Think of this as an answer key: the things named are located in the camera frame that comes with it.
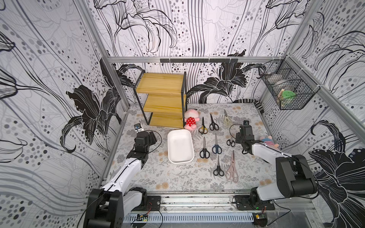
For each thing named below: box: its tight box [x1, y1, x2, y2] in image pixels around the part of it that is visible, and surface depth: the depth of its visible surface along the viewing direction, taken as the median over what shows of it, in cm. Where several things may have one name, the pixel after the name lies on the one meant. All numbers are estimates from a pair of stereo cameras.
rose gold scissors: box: [225, 150, 239, 184], surface depth 85 cm
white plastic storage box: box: [167, 128, 195, 165], surface depth 95 cm
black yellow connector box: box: [252, 212, 268, 228], surface depth 72 cm
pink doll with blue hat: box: [259, 135, 280, 152], surface depth 90 cm
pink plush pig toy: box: [184, 109, 201, 131], surface depth 104 cm
